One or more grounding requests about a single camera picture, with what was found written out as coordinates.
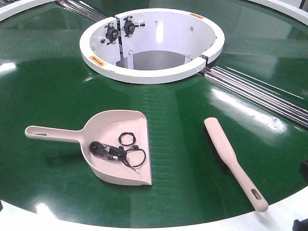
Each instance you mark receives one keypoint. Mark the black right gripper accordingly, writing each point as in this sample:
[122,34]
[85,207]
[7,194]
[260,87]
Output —
[303,169]

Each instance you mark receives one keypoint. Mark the pink hand brush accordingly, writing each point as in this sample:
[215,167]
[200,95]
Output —
[229,158]

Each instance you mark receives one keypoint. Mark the pink plastic dustpan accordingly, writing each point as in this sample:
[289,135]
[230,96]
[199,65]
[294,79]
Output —
[113,127]

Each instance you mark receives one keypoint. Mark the white outer conveyor rim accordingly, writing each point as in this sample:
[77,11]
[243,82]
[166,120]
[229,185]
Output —
[44,81]

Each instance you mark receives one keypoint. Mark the steel roller strip right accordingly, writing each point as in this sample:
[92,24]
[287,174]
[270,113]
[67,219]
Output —
[258,94]

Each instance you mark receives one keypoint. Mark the steel roller strip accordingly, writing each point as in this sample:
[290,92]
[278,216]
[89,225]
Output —
[82,9]
[258,94]

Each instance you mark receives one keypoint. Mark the orange warning label rear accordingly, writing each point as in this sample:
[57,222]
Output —
[197,15]

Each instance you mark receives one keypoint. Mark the orange warning label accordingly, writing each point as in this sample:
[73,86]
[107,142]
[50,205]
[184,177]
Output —
[197,15]
[97,61]

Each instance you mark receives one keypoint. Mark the orange warning label front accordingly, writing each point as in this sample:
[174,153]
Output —
[97,61]

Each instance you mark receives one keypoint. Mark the steel roller strip rear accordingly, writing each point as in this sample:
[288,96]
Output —
[82,9]

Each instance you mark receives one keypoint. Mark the white central ring housing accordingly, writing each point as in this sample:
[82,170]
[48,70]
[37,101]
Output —
[172,46]

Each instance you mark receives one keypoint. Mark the black bearing mount right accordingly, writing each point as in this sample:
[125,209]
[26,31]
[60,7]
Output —
[129,26]

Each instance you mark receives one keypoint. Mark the black bearing mount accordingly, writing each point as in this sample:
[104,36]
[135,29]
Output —
[111,33]
[129,26]

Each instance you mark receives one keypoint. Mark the black bearing mount left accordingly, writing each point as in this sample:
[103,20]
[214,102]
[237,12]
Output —
[111,33]

